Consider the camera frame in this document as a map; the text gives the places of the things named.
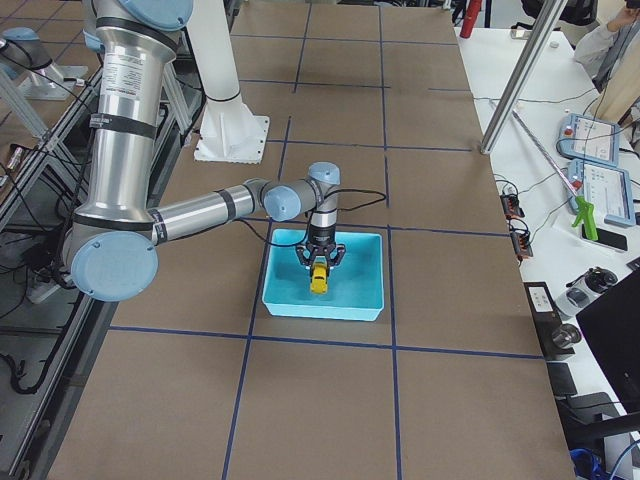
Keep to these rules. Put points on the upper orange black connector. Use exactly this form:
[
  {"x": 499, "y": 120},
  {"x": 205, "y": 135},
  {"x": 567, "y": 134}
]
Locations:
[{"x": 511, "y": 206}]

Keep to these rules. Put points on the red cylinder bottle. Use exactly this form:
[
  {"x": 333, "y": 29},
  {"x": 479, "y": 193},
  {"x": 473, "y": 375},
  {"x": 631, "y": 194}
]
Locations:
[{"x": 472, "y": 11}]

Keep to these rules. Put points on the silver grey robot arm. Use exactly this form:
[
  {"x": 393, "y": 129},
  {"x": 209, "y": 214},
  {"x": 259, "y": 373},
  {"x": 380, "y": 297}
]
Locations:
[
  {"x": 111, "y": 247},
  {"x": 23, "y": 53}
]

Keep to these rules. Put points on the black box with label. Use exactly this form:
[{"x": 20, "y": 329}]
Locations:
[{"x": 546, "y": 320}]

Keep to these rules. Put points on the white grey camera device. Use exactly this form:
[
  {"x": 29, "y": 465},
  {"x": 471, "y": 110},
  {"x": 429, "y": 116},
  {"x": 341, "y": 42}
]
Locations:
[{"x": 584, "y": 290}]

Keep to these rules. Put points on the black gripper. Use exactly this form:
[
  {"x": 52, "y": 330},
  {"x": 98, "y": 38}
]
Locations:
[{"x": 320, "y": 236}]

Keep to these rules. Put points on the turquoise plastic bin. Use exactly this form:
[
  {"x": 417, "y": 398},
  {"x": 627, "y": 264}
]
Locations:
[{"x": 355, "y": 287}]

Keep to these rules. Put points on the lower orange black connector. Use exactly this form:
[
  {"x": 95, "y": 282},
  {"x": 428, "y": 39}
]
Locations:
[{"x": 521, "y": 244}]

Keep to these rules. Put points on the green plastic clamp tool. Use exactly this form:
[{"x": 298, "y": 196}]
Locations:
[{"x": 585, "y": 217}]

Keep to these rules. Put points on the yellow beetle toy car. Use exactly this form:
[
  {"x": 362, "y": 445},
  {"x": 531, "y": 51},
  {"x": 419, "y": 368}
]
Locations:
[{"x": 319, "y": 278}]

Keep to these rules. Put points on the black monitor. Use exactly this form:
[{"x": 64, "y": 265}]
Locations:
[{"x": 610, "y": 326}]

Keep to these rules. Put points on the upper teach pendant tablet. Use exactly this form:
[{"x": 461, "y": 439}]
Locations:
[{"x": 588, "y": 138}]

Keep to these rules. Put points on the aluminium frame post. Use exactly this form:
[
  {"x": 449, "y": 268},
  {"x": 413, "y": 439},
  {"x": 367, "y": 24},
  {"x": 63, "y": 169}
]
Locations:
[{"x": 542, "y": 28}]

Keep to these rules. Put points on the lower teach pendant tablet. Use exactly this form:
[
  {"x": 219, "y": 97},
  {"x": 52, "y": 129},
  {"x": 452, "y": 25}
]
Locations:
[{"x": 607, "y": 188}]

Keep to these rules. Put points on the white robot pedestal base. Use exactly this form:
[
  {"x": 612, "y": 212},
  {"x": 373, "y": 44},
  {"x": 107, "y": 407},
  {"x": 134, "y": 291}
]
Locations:
[{"x": 229, "y": 131}]

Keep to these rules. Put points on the person in white clothes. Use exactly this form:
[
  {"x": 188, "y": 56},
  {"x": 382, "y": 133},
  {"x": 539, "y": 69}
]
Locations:
[{"x": 601, "y": 51}]

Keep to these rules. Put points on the teach pendant tablet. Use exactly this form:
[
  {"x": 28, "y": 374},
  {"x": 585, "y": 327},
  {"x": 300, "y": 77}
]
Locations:
[
  {"x": 607, "y": 188},
  {"x": 588, "y": 138}
]

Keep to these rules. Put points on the orange black connector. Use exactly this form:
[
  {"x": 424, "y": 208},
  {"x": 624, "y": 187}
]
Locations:
[
  {"x": 521, "y": 244},
  {"x": 511, "y": 206}
]

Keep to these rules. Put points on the black smartphone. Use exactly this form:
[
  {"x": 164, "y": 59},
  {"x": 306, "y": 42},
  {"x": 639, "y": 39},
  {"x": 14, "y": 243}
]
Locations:
[{"x": 606, "y": 238}]

